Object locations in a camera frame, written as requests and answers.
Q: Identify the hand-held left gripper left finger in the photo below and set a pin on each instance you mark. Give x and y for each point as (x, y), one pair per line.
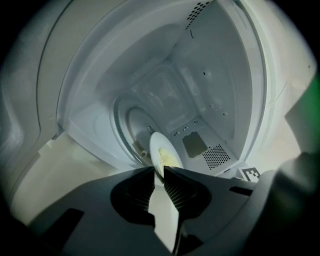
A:
(100, 220)

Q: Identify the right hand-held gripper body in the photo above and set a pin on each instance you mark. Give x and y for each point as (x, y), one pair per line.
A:
(248, 174)

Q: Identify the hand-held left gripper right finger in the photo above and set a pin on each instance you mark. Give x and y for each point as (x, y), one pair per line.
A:
(205, 205)

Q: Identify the pale yellow shredded food pile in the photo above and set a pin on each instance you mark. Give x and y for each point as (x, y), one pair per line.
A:
(167, 157)

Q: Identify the white plate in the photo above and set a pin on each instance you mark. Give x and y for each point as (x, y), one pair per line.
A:
(156, 145)

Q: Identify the white microwave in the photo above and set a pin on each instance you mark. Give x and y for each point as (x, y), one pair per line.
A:
(212, 75)

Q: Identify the glass turntable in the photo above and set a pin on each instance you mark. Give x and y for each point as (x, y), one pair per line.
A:
(130, 125)

